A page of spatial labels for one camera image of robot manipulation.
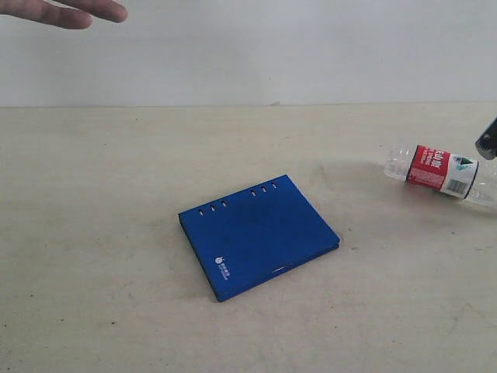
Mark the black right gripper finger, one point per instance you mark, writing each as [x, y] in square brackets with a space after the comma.
[486, 143]

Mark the blue ring binder notebook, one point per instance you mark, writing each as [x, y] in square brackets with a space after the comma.
[249, 237]

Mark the person's bare hand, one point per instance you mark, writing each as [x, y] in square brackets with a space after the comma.
[72, 15]

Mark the clear plastic water bottle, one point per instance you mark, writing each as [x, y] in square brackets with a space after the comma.
[458, 176]

